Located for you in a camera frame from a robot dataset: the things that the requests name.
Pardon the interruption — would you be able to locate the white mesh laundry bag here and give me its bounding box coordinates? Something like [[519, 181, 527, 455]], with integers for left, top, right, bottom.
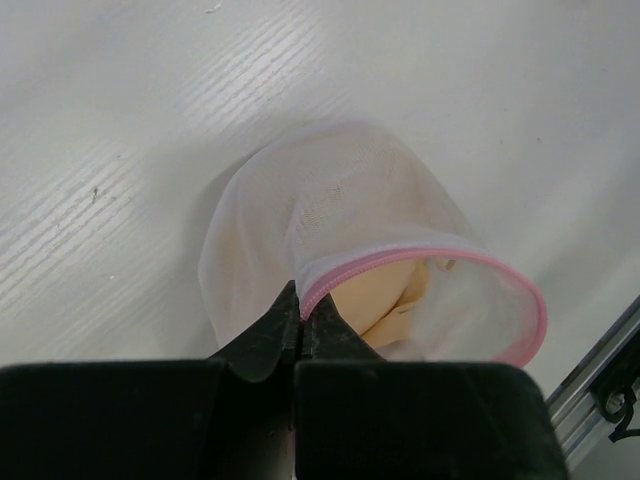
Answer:
[[198, 123, 547, 367]]

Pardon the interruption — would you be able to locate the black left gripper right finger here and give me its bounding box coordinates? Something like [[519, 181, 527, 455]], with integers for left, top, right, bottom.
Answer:
[[294, 298, 569, 479]]

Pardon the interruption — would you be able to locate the aluminium mounting rail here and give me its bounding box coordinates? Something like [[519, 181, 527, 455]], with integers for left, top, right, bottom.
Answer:
[[547, 300, 639, 469]]

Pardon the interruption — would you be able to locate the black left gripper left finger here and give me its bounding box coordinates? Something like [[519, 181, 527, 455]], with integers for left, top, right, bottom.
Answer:
[[1, 284, 299, 479]]

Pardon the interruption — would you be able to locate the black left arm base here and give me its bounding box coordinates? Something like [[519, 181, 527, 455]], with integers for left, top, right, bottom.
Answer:
[[599, 377, 639, 443]]

